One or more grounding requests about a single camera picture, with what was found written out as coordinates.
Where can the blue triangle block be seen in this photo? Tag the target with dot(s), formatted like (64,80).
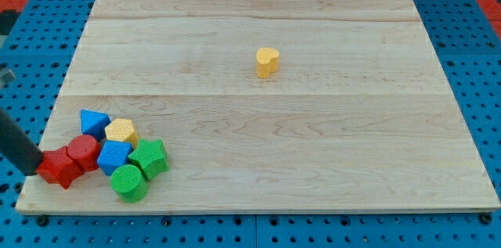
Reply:
(93,123)

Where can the blue cube block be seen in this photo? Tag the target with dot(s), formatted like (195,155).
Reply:
(113,155)

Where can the red cylinder block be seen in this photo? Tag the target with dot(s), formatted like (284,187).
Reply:
(84,150)

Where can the red star block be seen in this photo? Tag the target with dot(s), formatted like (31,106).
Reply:
(58,168)

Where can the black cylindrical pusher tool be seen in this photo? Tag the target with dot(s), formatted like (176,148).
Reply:
(17,147)

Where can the yellow heart block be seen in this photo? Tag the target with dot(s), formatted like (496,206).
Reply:
(267,61)

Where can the green cylinder block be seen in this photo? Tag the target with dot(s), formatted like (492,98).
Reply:
(128,182)

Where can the green star block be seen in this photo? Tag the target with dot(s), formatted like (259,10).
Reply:
(150,157)

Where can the grey metal clamp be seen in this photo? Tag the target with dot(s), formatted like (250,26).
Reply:
(6,77)

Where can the wooden board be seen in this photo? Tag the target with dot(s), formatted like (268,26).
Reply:
(358,119)

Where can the yellow hexagon block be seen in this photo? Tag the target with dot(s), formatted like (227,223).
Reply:
(122,130)

